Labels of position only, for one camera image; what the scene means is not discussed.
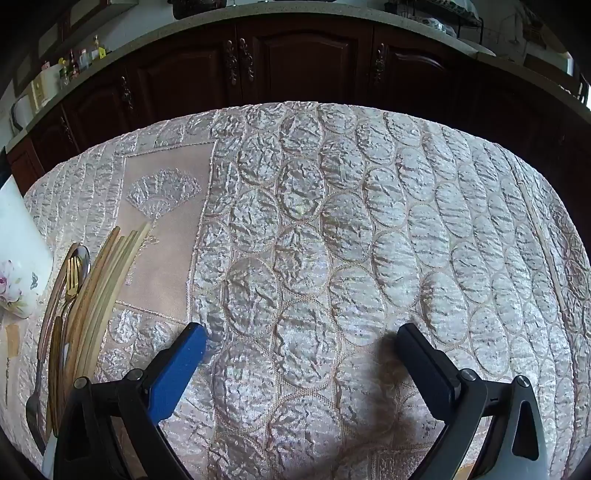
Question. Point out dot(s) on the clear glass jar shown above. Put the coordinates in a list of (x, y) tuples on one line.
[(83, 58)]

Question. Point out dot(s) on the dark wooden kitchen cabinets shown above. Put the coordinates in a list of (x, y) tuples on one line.
[(300, 60)]

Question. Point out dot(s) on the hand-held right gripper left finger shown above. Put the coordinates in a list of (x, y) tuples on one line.
[(178, 369)]

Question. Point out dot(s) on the window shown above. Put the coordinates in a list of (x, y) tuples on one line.
[(576, 74)]

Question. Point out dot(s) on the grey speckled countertop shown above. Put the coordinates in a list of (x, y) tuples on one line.
[(323, 14)]

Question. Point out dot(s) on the cream quilted tablecloth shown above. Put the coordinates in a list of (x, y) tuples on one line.
[(323, 230)]

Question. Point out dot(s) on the dark countertop appliance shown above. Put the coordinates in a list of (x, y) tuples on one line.
[(198, 7)]

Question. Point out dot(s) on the white countertop appliance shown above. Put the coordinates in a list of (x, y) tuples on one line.
[(19, 115)]

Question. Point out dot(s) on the brown wooden chopstick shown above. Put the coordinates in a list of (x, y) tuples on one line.
[(95, 277)]

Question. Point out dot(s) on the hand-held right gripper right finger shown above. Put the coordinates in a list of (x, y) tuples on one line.
[(427, 369)]

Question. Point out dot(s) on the gold metal fork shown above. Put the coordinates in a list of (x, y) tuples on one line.
[(72, 288)]

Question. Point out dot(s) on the small silver metal spoon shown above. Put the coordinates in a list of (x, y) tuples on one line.
[(34, 415)]

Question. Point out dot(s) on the cream wall outlet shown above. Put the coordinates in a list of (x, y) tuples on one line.
[(39, 92)]

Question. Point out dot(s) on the dark spice bottle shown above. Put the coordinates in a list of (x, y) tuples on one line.
[(71, 63)]

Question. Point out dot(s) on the white floral mug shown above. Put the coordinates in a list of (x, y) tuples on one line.
[(21, 240)]

